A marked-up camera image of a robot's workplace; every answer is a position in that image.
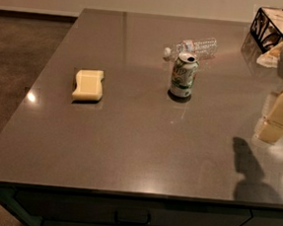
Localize black wire napkin holder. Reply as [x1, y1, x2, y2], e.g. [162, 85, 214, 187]
[249, 7, 283, 53]

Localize white napkins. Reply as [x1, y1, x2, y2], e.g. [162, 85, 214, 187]
[256, 8, 283, 68]

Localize dark cabinet drawer front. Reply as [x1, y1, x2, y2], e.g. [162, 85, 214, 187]
[16, 190, 250, 226]

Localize clear plastic water bottle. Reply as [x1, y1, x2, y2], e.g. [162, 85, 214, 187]
[163, 38, 218, 61]

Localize green white 7up can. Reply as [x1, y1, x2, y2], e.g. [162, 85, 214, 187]
[170, 51, 199, 98]

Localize yellow sponge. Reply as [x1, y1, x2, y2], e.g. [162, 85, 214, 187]
[72, 69, 105, 102]

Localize black drawer handle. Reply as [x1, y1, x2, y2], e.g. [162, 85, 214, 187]
[113, 208, 151, 226]

